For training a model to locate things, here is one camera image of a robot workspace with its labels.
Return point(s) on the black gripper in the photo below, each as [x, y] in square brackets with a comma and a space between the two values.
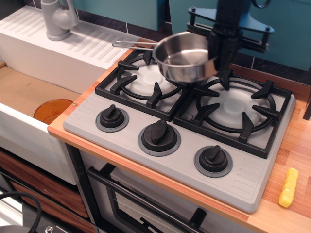
[224, 26]

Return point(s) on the stainless steel pan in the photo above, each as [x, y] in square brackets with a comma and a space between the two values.
[182, 57]

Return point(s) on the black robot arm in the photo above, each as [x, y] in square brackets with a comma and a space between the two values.
[245, 33]

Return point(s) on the grey toy stove top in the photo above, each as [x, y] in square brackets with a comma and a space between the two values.
[242, 187]

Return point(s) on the black middle stove knob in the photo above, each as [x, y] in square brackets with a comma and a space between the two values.
[159, 139]

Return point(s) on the black stove knob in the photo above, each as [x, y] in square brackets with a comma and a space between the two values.
[112, 119]
[213, 161]
[159, 139]

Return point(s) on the black right stove knob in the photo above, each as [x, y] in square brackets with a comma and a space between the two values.
[213, 161]

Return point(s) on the black left stove knob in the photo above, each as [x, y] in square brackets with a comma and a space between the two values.
[112, 119]

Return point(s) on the yellow toy fry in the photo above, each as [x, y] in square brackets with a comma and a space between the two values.
[288, 190]

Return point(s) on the black right burner grate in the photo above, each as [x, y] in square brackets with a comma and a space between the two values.
[249, 116]

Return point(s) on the black burner grate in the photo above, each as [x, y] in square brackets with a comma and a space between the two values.
[137, 83]
[249, 116]

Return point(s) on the black left burner grate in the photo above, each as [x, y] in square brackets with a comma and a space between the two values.
[137, 83]

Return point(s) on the grey toy faucet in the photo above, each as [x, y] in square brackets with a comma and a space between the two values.
[58, 21]

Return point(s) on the orange plastic plate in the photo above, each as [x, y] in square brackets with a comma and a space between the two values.
[50, 110]

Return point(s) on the toy oven door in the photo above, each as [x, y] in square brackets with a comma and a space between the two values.
[145, 215]

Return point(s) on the white toy sink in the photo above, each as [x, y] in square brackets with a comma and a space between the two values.
[34, 70]

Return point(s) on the wood grain drawer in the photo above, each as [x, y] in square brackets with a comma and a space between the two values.
[58, 199]

